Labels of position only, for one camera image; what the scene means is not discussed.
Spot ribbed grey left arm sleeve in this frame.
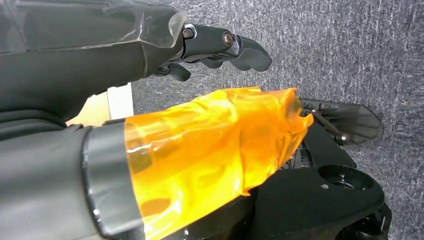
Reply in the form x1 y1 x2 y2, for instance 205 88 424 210
0 107 84 133

